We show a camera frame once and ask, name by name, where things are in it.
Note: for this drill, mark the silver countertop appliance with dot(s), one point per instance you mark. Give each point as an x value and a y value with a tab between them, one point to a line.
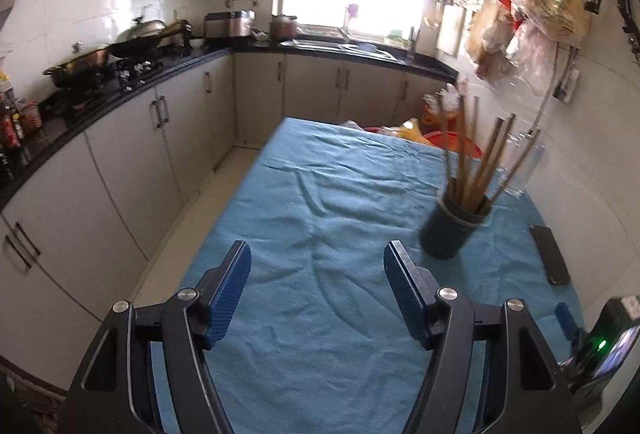
230	24

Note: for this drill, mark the wall charger plug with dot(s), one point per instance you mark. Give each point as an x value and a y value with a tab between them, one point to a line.
567	85

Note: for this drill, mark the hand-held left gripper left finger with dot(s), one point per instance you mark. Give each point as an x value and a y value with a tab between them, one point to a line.
232	294

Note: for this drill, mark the clear bag with orange contents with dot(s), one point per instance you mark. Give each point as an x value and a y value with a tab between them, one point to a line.
440	107

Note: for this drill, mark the white cutting board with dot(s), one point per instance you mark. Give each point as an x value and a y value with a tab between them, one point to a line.
451	32

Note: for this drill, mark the dark frying pan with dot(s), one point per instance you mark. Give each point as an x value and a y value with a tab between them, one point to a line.
80	64

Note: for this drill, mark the purple flower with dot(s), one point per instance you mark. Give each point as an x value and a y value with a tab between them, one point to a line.
352	12

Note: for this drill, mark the black phone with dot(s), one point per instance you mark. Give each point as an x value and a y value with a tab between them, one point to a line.
550	254

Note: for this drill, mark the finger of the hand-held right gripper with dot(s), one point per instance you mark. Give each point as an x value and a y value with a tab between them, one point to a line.
567	320

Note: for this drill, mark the bundle of clear plastic bags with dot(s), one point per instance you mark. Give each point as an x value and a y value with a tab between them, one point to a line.
495	39

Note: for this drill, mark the blue towel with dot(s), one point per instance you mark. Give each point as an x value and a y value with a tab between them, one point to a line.
325	214

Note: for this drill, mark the yellow snack bag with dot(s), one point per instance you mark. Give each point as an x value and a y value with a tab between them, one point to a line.
410	130

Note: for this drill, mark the row of seasoning bottles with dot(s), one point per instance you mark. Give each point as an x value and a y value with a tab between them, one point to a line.
12	124

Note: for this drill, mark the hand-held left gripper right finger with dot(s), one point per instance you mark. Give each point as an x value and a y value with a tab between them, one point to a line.
405	299

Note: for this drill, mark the black utensil holder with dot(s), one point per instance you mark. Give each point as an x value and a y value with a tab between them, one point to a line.
445	234

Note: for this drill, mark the steel kitchen sink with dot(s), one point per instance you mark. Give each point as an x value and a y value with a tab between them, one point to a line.
350	48

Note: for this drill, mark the bunch of brown chopsticks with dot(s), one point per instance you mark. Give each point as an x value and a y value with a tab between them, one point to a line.
472	174

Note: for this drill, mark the white kitchen base cabinets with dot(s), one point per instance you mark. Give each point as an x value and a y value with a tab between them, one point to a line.
125	164

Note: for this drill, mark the black gas stove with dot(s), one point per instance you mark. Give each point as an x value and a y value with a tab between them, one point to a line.
135	69

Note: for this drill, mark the wok with steel lid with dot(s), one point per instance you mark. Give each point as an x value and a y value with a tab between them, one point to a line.
142	32

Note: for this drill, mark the red plastic basin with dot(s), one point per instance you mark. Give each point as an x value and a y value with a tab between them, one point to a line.
457	142

